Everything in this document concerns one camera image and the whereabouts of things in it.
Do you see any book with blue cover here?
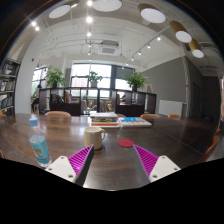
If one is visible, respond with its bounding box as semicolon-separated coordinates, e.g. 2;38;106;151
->
118;117;152;127

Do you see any tall bookshelf at left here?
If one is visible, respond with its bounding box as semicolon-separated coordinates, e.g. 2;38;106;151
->
0;58;21;116

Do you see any round ceiling lamp left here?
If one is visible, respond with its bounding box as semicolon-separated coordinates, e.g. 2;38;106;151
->
49;5;70;19

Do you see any round ceiling lamp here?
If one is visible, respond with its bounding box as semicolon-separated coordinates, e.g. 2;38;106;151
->
93;0;122;12
49;5;70;19

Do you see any potted plant right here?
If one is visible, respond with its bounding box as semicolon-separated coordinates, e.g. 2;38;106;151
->
125;72;147;91

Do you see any potted plant left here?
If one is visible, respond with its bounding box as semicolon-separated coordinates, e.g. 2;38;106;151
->
46;66;66;88

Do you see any small orange chair back far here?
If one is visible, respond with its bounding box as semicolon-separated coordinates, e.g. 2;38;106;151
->
168;114;180;118

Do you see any round pendant lamp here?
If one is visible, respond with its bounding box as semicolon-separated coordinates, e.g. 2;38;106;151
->
189;39;204;58
138;3;166;24
169;21;192;43

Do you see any round ceiling lamp centre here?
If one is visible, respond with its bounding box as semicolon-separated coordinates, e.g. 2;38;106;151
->
93;0;122;12

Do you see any potted plant middle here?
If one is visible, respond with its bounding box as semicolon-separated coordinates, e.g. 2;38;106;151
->
86;71;103;88

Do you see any potted plant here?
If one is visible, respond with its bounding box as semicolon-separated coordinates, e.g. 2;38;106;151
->
86;71;103;88
46;66;66;88
125;72;147;91

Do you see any white radiator panel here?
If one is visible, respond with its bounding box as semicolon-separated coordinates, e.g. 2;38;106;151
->
158;100;183;116

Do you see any orange chair back middle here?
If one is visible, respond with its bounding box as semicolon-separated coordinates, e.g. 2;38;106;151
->
140;114;160;119

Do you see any orange chair at right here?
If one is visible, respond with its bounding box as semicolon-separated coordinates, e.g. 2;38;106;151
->
199;128;220;163

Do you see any low dark shelf unit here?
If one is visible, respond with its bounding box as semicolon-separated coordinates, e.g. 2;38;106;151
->
39;87;157;117

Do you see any orange chair back left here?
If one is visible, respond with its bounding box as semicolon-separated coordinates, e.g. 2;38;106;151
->
45;111;71;118

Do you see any cream ceramic mug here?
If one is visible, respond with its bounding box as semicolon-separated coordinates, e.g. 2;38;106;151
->
84;126;106;150

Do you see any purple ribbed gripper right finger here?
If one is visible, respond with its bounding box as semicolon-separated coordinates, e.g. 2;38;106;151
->
133;145;180;182

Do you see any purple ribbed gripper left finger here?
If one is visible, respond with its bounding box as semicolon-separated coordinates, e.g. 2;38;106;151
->
46;145;94;186

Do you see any stack of books left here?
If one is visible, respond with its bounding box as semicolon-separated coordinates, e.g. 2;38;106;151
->
90;112;119;128

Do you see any clear plastic water bottle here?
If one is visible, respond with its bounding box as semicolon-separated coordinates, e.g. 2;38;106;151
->
28;117;52;168

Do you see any red round coaster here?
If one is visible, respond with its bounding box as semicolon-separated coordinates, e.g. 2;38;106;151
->
118;139;134;148

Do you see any ceiling air conditioner cassette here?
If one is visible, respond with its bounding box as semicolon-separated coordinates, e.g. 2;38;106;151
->
99;40;119;55

